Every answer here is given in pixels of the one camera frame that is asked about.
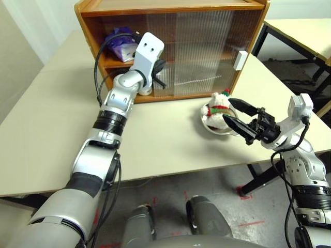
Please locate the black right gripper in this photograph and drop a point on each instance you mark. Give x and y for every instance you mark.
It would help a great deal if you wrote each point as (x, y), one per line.
(269, 129)

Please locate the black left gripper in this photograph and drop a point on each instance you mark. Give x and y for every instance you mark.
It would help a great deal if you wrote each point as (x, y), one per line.
(159, 67)

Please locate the white plastic bottle blue label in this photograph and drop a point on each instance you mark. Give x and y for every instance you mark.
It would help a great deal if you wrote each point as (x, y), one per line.
(146, 91)

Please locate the purple tissue pack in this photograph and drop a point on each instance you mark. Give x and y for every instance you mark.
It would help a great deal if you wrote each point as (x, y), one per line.
(121, 46)

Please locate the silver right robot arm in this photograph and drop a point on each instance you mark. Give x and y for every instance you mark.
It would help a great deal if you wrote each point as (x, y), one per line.
(305, 168)

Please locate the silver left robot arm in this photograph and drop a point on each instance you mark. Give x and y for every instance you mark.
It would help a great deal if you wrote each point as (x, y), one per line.
(90, 160)

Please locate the white plush toy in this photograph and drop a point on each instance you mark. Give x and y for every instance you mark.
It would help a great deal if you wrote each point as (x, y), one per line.
(214, 102)

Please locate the wooden cabinet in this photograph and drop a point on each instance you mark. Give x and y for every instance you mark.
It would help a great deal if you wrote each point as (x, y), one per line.
(86, 46)

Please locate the white bowl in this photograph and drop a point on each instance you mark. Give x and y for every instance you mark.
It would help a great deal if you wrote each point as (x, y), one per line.
(225, 132)

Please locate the ribbed glass sliding door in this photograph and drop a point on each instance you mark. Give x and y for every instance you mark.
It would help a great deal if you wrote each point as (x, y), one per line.
(207, 38)
(181, 72)

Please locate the beige side table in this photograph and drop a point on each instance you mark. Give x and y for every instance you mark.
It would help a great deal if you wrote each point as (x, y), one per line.
(297, 31)

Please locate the dark grey rounded knee cover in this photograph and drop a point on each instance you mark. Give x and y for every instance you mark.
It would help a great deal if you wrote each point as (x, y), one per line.
(139, 227)
(209, 219)

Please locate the grey robot torso edge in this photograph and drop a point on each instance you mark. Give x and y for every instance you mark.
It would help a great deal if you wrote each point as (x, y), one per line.
(204, 242)

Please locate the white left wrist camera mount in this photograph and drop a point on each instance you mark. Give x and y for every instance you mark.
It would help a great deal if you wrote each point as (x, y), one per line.
(150, 51)

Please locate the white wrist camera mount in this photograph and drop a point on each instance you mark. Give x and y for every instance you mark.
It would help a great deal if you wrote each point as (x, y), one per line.
(150, 51)
(297, 108)

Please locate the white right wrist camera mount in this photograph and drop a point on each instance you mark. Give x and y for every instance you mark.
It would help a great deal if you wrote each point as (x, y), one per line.
(297, 108)

